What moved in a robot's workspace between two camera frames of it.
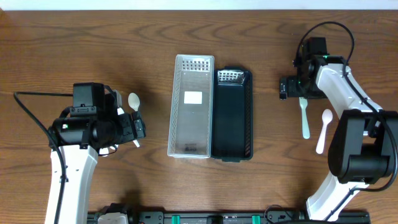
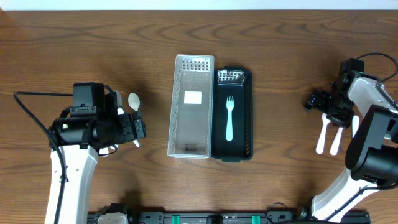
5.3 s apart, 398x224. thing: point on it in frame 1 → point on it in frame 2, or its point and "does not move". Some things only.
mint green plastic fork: x=303 y=102 → x=229 y=129
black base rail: x=267 y=217 does not move
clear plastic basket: x=191 y=108 does not move
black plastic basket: x=232 y=137 does not move
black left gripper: x=137 y=125 does not move
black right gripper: x=292 y=90 → x=318 y=101
